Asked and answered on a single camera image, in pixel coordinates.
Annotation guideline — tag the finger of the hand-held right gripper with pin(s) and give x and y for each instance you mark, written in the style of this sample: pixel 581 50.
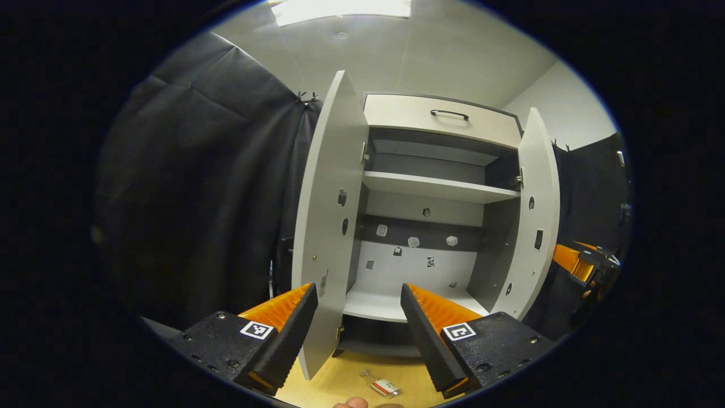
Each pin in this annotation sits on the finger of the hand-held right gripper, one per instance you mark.
pixel 572 262
pixel 586 246

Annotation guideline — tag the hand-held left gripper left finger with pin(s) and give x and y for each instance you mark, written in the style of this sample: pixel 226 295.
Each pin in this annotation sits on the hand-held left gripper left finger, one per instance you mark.
pixel 289 345

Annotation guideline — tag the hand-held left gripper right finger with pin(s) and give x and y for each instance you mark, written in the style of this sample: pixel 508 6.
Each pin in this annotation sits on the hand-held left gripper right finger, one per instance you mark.
pixel 430 351

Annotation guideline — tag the clear bottle with orange label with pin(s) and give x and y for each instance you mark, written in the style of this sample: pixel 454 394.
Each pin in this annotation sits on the clear bottle with orange label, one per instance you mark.
pixel 385 387

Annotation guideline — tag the white cabinet door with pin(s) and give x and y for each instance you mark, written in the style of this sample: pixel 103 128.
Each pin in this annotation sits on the white cabinet door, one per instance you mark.
pixel 541 187
pixel 328 187

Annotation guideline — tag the white and grey cabinet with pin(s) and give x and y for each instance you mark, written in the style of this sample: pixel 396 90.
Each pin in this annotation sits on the white and grey cabinet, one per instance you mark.
pixel 493 249

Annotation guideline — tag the metal door hinge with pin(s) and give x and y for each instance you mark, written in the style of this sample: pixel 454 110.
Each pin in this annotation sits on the metal door hinge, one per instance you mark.
pixel 365 154
pixel 517 180

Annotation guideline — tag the white cabinet shelf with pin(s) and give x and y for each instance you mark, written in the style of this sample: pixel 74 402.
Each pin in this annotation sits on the white cabinet shelf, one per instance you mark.
pixel 436 187

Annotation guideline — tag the white cabinet drawer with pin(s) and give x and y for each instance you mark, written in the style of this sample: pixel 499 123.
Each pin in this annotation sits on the white cabinet drawer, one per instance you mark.
pixel 396 113

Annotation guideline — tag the black backdrop cloth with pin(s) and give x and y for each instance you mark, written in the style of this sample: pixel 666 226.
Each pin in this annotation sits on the black backdrop cloth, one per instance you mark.
pixel 589 192
pixel 198 170

